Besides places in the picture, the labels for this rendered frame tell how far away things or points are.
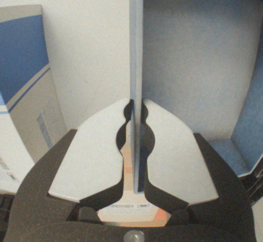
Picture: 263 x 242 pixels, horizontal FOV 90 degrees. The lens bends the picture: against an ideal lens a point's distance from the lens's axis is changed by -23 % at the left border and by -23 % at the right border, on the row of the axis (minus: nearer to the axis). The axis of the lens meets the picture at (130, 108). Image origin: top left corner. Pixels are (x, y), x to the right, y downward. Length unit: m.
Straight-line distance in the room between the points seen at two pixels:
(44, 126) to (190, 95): 0.16
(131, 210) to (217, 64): 0.22
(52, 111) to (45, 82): 0.03
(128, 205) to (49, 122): 0.15
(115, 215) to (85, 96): 0.18
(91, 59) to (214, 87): 0.14
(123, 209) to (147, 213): 0.04
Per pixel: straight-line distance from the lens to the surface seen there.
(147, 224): 0.35
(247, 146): 0.23
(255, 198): 1.91
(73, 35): 0.18
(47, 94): 0.19
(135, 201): 0.23
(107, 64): 0.18
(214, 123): 0.23
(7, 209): 0.52
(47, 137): 0.19
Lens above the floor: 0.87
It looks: 57 degrees down
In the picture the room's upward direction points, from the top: 175 degrees clockwise
